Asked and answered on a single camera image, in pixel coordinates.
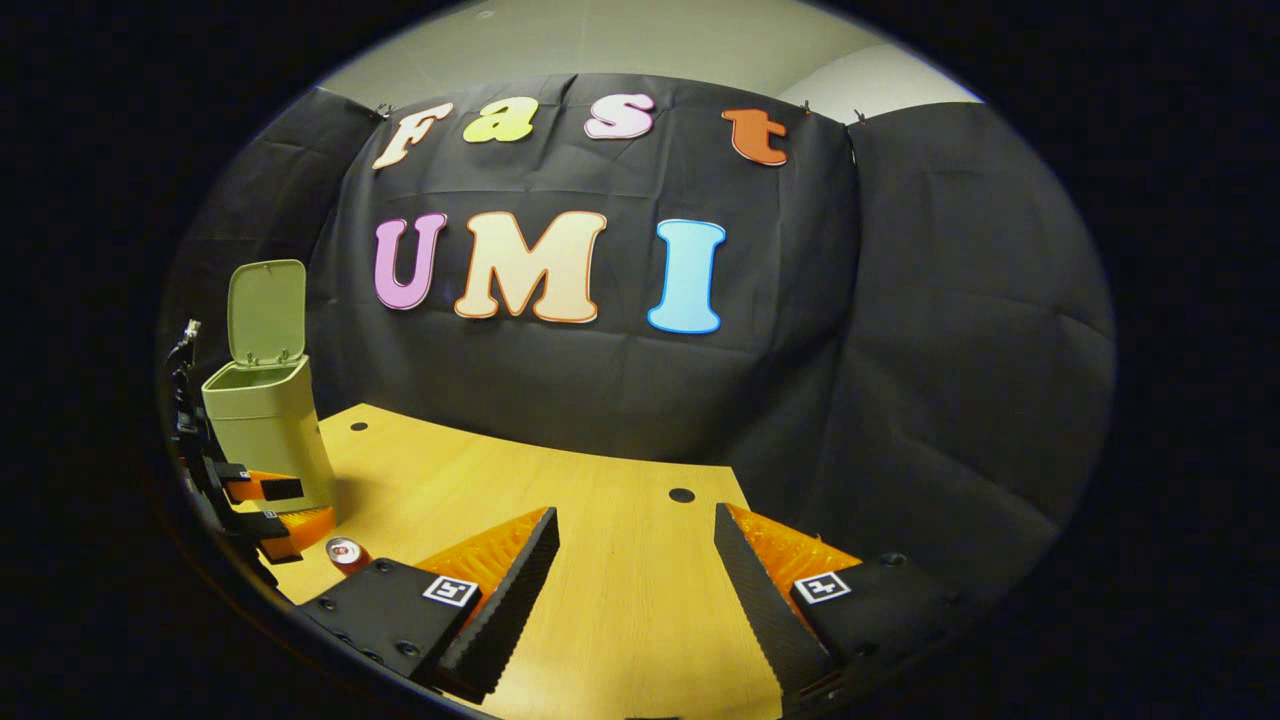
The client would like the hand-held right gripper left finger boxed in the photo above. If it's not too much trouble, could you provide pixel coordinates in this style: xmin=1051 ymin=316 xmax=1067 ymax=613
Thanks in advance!
xmin=297 ymin=506 xmax=561 ymax=705

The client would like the red pop can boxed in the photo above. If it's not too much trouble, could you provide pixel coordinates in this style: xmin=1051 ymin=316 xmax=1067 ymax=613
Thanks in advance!
xmin=325 ymin=537 xmax=374 ymax=578

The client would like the black backdrop cloth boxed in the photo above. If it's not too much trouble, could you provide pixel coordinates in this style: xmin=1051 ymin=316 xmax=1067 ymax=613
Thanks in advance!
xmin=155 ymin=72 xmax=1118 ymax=611

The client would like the pale green desktop garbage bin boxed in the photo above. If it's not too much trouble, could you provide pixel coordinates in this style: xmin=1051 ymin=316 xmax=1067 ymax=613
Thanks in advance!
xmin=201 ymin=259 xmax=338 ymax=516

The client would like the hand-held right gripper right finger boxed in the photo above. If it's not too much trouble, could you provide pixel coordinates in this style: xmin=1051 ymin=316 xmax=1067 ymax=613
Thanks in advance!
xmin=713 ymin=503 xmax=966 ymax=713

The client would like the wooden desktop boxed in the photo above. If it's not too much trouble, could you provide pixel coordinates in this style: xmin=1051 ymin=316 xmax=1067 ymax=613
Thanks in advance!
xmin=235 ymin=403 xmax=791 ymax=720

